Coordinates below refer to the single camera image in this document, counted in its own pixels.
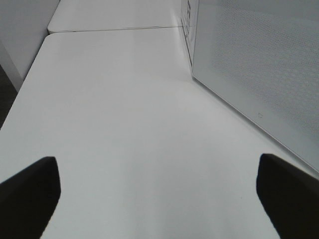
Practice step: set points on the white microwave door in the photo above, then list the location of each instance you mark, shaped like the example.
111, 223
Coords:
262, 58

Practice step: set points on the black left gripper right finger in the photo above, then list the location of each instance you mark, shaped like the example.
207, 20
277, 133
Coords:
290, 198

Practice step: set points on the white microwave oven body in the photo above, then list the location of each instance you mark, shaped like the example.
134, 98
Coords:
188, 16

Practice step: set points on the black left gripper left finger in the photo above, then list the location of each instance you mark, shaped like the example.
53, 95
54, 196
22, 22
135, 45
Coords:
28, 200

